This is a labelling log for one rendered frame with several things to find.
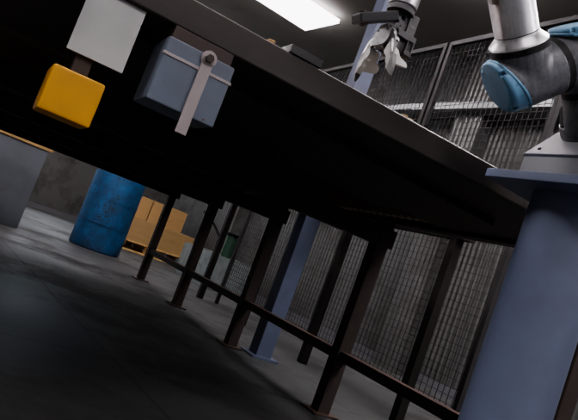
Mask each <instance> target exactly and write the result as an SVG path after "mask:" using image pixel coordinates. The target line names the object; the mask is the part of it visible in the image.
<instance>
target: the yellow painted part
mask: <svg viewBox="0 0 578 420"><path fill-rule="evenodd" d="M93 62H94V60H92V59H89V58H86V57H84V56H83V55H81V54H79V53H77V52H76V53H75V56H74V58H73V60H72V62H71V66H70V68H69V69H68V68H65V67H63V66H62V65H59V64H54V65H53V66H51V67H50V68H49V69H48V70H47V73H46V76H45V78H44V80H43V83H42V85H41V87H40V90H39V93H38V95H37V97H36V99H35V101H34V105H33V110H34V111H36V112H39V113H41V114H44V115H46V116H49V117H51V118H53V119H55V120H59V121H61V122H64V123H65V124H68V125H70V126H72V127H75V128H78V129H84V128H89V127H90V124H91V122H92V120H93V118H94V115H95V111H96V110H97V107H98V105H99V103H100V100H101V97H102V95H103V92H104V90H105V86H104V85H103V84H101V83H98V82H96V81H94V80H92V79H90V78H88V77H87V76H88V75H89V71H90V69H91V66H92V65H93Z"/></svg>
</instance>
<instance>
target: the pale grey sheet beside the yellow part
mask: <svg viewBox="0 0 578 420"><path fill-rule="evenodd" d="M145 15H146V11H144V10H142V9H141V8H139V7H137V6H135V5H133V4H131V3H129V2H127V1H126V0H86V1H85V3H84V5H83V8H82V11H81V13H80V15H79V17H78V19H77V23H76V26H75V27H74V29H73V32H72V34H71V37H70V39H69V42H68V44H67V47H66V48H68V49H70V50H72V51H73V52H76V53H79V54H81V55H83V56H84V57H86V58H89V59H92V60H94V61H95V62H97V63H99V64H101V65H105V66H106V67H108V68H110V69H112V70H114V71H117V72H119V73H122V72H123V70H124V68H125V65H126V61H127V60H128V57H129V55H130V52H131V50H132V47H133V45H134V42H135V40H136V38H137V36H138V32H139V30H140V28H141V25H142V23H143V20H144V18H145Z"/></svg>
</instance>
